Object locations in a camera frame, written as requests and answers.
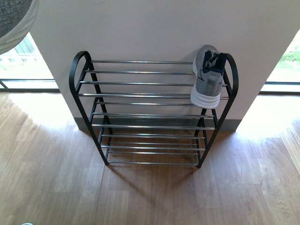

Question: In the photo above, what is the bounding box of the black metal shoe rack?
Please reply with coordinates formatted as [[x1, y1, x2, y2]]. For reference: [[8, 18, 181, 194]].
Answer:
[[69, 51, 239, 167]]

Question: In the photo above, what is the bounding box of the grey sneaker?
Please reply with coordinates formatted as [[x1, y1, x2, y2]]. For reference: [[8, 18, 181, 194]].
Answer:
[[190, 45, 228, 109], [0, 0, 39, 54]]

